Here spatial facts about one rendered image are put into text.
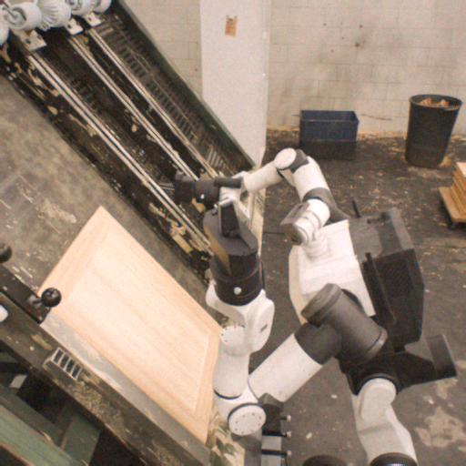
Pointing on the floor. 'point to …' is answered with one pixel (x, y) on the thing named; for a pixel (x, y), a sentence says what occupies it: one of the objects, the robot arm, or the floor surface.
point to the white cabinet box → (238, 67)
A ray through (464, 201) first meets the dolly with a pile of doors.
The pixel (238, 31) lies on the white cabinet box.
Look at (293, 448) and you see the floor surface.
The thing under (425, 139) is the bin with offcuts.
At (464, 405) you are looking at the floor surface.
